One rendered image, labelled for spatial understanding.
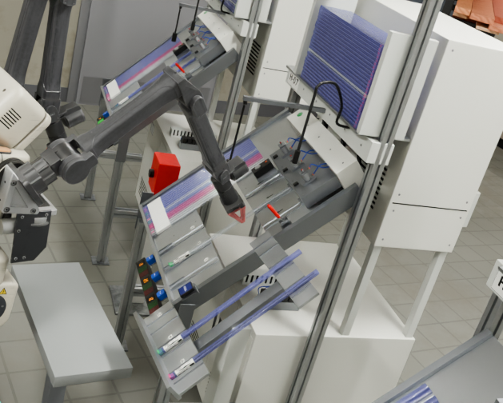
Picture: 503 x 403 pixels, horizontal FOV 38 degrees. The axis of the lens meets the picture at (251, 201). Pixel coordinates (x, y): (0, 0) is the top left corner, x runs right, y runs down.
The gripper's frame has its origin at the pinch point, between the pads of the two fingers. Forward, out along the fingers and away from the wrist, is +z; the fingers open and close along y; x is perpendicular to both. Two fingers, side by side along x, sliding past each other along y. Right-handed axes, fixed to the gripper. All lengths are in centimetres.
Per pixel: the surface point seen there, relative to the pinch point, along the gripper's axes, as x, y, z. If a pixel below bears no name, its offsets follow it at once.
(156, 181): 24, 80, 11
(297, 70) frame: -45, 35, -23
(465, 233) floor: -147, 198, 236
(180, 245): 23.5, 8.7, 2.6
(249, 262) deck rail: 4.7, -20.9, 2.5
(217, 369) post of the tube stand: 29, -43, 15
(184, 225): 19.3, 18.6, 2.1
